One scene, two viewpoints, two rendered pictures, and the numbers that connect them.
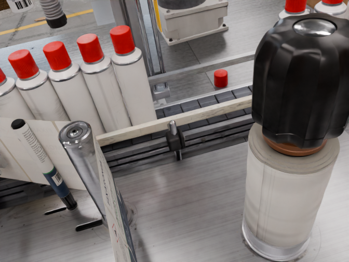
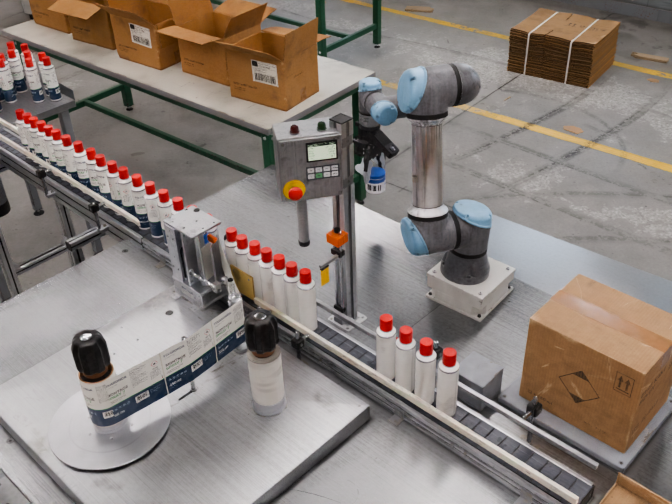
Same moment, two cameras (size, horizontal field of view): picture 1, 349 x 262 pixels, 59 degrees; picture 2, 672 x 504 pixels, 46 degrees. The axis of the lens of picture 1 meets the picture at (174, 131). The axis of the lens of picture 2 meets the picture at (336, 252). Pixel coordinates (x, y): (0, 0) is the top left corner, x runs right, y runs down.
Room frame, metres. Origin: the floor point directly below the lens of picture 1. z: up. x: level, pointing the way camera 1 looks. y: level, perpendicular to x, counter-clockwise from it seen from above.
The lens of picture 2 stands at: (-0.57, -1.37, 2.40)
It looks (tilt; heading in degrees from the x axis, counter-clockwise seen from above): 36 degrees down; 51
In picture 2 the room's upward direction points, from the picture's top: 2 degrees counter-clockwise
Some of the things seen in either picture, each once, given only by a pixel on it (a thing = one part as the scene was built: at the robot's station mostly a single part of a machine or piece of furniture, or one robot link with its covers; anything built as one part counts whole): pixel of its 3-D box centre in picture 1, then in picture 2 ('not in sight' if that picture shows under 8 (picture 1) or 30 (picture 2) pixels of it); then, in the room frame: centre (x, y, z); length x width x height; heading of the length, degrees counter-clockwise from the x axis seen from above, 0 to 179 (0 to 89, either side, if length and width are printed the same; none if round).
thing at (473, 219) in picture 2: not in sight; (468, 225); (0.96, -0.10, 1.09); 0.13 x 0.12 x 0.14; 158
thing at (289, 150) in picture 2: not in sight; (308, 160); (0.54, 0.11, 1.38); 0.17 x 0.10 x 0.19; 151
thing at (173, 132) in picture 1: (177, 145); (298, 346); (0.38, 0.00, 0.89); 0.03 x 0.03 x 0.12; 6
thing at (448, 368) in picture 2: not in sight; (447, 382); (0.52, -0.43, 0.98); 0.05 x 0.05 x 0.20
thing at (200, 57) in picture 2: not in sight; (220, 36); (1.46, 2.03, 0.96); 0.53 x 0.45 x 0.37; 12
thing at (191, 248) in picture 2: not in sight; (199, 256); (0.33, 0.41, 1.01); 0.14 x 0.13 x 0.26; 96
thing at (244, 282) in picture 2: not in sight; (242, 282); (0.40, 0.29, 0.94); 0.10 x 0.01 x 0.09; 96
